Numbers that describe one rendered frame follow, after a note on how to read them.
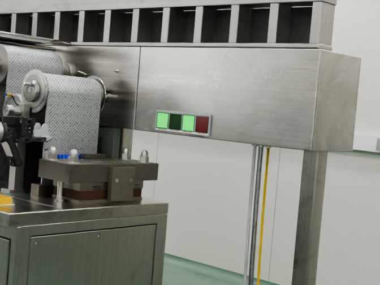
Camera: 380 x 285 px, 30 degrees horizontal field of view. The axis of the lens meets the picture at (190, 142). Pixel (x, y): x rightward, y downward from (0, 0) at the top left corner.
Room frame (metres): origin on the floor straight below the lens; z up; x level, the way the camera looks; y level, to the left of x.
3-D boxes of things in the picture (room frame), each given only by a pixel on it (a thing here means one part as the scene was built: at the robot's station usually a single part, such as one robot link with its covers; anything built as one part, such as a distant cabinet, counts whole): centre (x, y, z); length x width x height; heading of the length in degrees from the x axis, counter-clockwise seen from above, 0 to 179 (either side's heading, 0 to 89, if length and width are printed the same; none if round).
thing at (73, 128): (2.46, 0.41, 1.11); 0.23 x 0.01 x 0.18; 139
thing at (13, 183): (2.40, 0.59, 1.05); 0.06 x 0.05 x 0.31; 139
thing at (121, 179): (2.36, 0.22, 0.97); 0.10 x 0.03 x 0.11; 139
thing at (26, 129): (2.29, 0.57, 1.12); 0.12 x 0.08 x 0.09; 139
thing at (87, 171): (2.41, 0.30, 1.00); 0.40 x 0.16 x 0.06; 139
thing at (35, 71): (2.41, 0.54, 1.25); 0.15 x 0.01 x 0.15; 49
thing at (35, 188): (2.46, 0.41, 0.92); 0.28 x 0.04 x 0.04; 139
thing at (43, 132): (2.35, 0.48, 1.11); 0.09 x 0.03 x 0.06; 138
